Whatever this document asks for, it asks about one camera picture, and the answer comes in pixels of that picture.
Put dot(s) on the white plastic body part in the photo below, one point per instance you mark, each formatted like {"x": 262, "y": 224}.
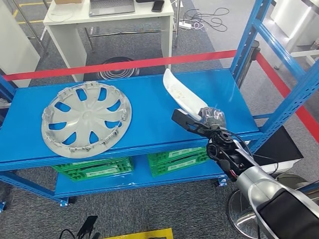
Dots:
{"x": 181, "y": 92}

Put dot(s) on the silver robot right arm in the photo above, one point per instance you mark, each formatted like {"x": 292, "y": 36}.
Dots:
{"x": 261, "y": 184}

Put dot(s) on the green plastic crate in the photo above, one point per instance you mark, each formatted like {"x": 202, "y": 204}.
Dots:
{"x": 75, "y": 171}
{"x": 159, "y": 165}

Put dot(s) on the silver wheel hubcap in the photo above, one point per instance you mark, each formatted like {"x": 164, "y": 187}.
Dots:
{"x": 87, "y": 115}

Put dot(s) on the white power strip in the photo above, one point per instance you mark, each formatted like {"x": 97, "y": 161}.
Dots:
{"x": 184, "y": 25}

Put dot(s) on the black smartphone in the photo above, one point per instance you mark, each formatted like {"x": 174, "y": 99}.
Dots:
{"x": 158, "y": 5}

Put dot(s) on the orange-stained yellow tape square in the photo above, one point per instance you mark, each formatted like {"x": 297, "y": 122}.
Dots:
{"x": 139, "y": 234}

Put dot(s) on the white desk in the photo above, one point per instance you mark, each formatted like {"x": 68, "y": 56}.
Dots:
{"x": 112, "y": 18}

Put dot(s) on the grey laptop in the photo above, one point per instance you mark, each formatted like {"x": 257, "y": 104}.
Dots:
{"x": 112, "y": 6}

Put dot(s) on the round chrome base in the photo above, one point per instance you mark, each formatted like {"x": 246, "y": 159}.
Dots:
{"x": 239, "y": 211}

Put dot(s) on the white furniture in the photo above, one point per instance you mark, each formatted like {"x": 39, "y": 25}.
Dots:
{"x": 286, "y": 13}

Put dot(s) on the white panel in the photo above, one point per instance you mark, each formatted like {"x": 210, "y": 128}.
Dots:
{"x": 14, "y": 49}

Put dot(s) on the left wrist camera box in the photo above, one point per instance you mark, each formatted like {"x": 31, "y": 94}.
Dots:
{"x": 87, "y": 226}

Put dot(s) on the black barrier post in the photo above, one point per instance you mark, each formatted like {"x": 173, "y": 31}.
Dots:
{"x": 255, "y": 49}

